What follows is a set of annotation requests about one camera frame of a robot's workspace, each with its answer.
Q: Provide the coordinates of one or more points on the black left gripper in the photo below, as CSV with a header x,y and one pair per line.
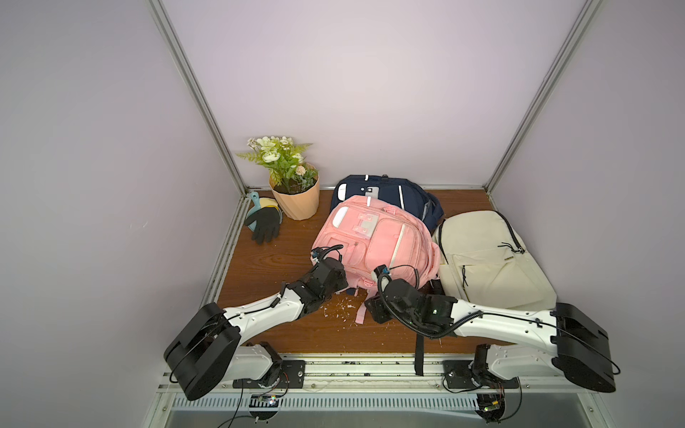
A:
x,y
342,280

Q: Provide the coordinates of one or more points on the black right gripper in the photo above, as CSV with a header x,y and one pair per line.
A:
x,y
378,306

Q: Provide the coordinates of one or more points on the pink backpack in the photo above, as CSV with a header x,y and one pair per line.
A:
x,y
374,233

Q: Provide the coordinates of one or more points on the cream canvas backpack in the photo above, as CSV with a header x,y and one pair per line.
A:
x,y
485,261

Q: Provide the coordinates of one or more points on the navy blue backpack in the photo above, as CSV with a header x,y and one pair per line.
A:
x,y
400,192

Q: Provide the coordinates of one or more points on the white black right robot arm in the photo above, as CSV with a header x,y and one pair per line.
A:
x,y
561,341

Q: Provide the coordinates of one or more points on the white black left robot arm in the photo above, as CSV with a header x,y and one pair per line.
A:
x,y
213,347

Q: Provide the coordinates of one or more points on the black work glove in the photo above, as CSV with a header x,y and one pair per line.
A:
x,y
266,224

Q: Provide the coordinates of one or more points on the terracotta flower pot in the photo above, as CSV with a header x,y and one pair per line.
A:
x,y
298,196

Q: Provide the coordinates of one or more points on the yellow sponge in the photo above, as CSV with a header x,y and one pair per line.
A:
x,y
268,203

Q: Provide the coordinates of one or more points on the green white artificial plant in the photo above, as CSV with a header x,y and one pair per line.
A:
x,y
289,172

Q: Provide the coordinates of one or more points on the left corner aluminium profile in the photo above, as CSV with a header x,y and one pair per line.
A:
x,y
185,68

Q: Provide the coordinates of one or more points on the corner aluminium profile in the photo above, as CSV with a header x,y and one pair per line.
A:
x,y
572,41
185,68

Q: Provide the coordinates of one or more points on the right corner aluminium profile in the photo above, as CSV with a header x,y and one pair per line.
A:
x,y
572,41

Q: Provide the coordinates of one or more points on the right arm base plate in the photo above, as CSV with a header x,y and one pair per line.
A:
x,y
467,374

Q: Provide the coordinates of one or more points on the aluminium mounting rail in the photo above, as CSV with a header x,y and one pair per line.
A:
x,y
383,373

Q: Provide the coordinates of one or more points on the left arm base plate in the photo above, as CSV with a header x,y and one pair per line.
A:
x,y
288,374

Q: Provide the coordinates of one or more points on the right circuit board with cable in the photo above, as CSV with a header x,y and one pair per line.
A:
x,y
497,408

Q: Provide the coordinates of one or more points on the circuit board with cable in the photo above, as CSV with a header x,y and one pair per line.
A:
x,y
259,409
497,408

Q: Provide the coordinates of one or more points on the left circuit board with cable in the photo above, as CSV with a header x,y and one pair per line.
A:
x,y
259,409

